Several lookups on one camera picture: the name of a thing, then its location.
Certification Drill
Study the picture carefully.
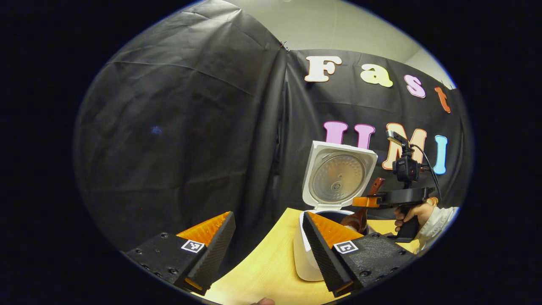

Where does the black backdrop cloth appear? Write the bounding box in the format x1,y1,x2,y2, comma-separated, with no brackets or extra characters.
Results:
73,0,473,255

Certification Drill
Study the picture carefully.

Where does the black camera cable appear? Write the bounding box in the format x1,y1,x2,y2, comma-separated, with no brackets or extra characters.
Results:
410,144,442,200

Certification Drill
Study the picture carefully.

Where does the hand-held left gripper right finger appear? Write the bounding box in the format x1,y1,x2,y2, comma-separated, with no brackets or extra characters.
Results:
302,211,418,297

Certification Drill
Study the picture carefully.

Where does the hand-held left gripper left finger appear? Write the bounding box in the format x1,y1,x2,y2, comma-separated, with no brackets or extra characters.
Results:
123,211,236,296

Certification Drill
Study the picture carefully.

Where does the brown wooden spoon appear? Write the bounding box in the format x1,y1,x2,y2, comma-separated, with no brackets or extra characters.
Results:
341,177,386,233

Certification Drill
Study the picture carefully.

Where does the white rice cooker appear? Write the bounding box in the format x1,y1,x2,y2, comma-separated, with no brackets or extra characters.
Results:
293,141,379,282

